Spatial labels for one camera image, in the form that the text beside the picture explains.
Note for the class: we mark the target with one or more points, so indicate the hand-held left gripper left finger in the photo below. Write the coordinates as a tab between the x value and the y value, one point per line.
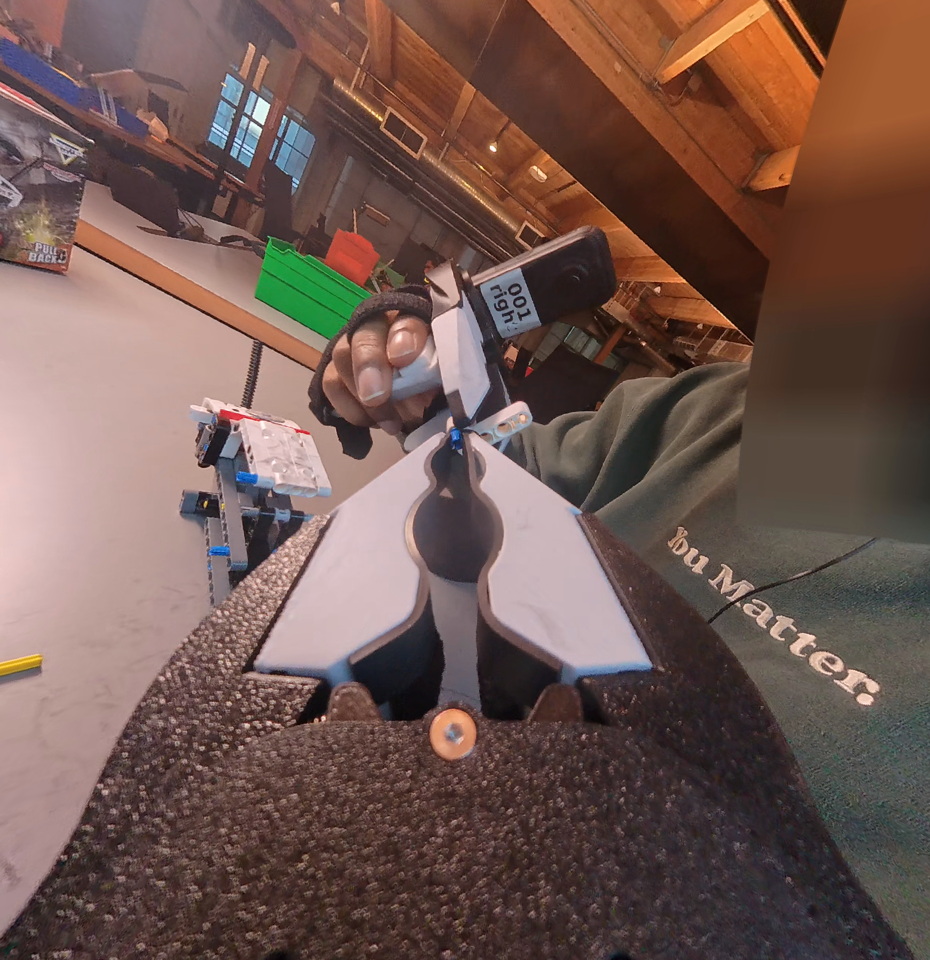
337	592

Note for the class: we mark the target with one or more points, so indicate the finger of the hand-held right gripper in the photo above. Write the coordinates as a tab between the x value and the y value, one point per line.
465	360

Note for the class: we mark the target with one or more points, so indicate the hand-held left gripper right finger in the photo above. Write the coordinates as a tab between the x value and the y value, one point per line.
562	592

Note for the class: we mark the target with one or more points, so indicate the white toy beam piece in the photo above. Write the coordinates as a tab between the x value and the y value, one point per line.
510	420

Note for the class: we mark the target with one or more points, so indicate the toy truck chassis model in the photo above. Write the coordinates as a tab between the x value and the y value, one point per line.
270	457

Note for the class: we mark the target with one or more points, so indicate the person's right hand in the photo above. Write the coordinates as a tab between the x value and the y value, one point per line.
360	367

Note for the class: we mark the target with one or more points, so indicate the orange storage bin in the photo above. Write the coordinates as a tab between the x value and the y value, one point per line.
352	255

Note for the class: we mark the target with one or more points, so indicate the green storage bin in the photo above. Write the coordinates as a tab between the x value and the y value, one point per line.
307	289

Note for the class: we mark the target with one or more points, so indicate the black toy spring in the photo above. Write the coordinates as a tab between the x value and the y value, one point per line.
250	375

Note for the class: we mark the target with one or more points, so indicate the person's green sweatshirt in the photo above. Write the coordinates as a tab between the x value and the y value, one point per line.
809	750

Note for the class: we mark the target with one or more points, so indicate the grey table with wooden edge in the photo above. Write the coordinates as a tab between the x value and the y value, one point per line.
180	247

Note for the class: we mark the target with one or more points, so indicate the paned window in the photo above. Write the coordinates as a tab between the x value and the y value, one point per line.
262	124

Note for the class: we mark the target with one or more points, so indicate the yellow toy axle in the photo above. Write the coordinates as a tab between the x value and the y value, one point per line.
13	667

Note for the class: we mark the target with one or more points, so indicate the cluttered wooden workbench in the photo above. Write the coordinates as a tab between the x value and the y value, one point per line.
157	150

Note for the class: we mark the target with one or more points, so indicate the toy truck set box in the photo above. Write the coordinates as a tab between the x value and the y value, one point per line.
30	172

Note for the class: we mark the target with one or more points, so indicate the metal air duct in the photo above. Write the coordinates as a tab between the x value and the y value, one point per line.
450	165

